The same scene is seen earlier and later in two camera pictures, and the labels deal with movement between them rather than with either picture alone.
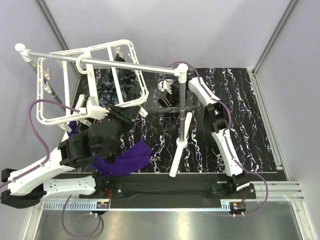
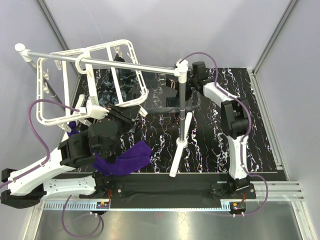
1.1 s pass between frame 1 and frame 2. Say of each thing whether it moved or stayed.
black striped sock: moved
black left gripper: stayed
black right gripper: moved
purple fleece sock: stayed
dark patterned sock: stayed
